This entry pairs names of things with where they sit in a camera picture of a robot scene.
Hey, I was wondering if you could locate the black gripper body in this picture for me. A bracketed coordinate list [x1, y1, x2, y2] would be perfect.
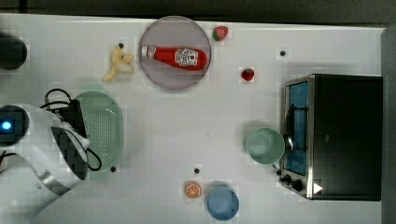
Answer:
[60, 99, 87, 138]

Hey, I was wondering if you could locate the green plastic strainer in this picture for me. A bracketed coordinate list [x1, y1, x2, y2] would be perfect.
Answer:
[77, 91, 123, 171]

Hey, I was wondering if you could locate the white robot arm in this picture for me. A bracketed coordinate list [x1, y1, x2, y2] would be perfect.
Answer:
[1, 105, 90, 224]

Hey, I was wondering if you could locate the plush peeled banana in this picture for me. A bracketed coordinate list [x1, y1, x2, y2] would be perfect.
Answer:
[102, 43, 134, 82]

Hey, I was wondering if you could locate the black cylinder holder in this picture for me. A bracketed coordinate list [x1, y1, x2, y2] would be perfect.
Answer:
[0, 32, 27, 70]

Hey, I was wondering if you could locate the grey round plate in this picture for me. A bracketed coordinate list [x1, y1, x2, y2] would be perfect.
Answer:
[138, 16, 212, 91]

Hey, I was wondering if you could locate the red plush ketchup bottle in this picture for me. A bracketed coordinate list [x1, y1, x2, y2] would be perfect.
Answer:
[141, 45, 208, 71]

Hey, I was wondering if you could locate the plush orange slice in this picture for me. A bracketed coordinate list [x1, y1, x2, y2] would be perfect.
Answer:
[184, 181, 202, 199]

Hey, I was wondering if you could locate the pale pink plush strawberry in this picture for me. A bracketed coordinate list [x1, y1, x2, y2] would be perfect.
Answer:
[212, 26, 229, 41]

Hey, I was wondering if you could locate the blue bowl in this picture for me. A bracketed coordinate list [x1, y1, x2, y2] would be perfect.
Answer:
[206, 187, 239, 221]

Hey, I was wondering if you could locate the dark red plush strawberry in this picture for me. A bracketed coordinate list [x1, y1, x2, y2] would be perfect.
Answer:
[241, 68, 255, 81]

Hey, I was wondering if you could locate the green cup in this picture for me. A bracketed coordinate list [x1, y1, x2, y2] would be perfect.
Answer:
[244, 127, 285, 171]

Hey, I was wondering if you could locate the black toaster oven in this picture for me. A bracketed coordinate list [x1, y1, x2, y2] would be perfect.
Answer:
[278, 74, 383, 202]

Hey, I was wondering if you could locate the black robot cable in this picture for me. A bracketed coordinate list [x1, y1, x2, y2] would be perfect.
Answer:
[38, 88, 103, 172]

